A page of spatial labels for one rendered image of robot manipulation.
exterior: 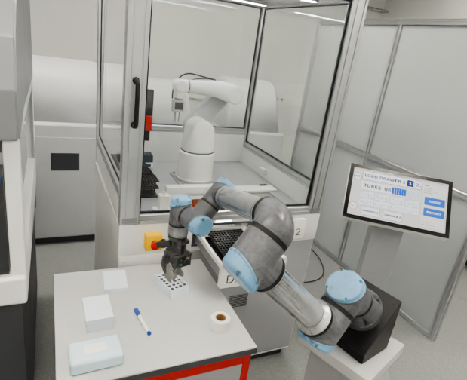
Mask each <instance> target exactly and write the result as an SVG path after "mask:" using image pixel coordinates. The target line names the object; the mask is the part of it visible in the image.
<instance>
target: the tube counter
mask: <svg viewBox="0 0 467 380"><path fill-rule="evenodd" d="M383 193H387V194H391V195H398V196H402V197H406V198H413V199H417V200H421V192H416V191H412V190H408V189H404V188H396V187H392V186H388V185H384V190H383Z"/></svg>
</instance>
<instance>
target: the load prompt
mask: <svg viewBox="0 0 467 380"><path fill-rule="evenodd" d="M362 179H366V180H370V181H374V182H382V183H386V184H390V185H397V186H401V187H406V188H413V189H417V190H421V191H422V181H418V180H414V179H406V178H402V177H398V176H390V175H386V174H382V173H374V172H370V171H366V170H364V172H363V177H362Z"/></svg>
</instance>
